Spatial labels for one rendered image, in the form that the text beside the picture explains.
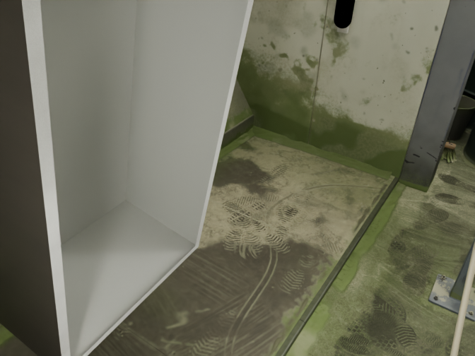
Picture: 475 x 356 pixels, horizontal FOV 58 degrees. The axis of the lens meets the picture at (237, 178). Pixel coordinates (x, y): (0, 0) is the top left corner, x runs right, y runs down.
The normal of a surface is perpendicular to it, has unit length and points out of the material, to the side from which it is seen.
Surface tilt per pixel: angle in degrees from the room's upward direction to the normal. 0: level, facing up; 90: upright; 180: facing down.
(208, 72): 90
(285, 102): 90
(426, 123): 90
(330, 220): 0
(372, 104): 90
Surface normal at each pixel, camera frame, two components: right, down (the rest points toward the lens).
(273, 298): 0.03, -0.83
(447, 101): -0.56, 0.45
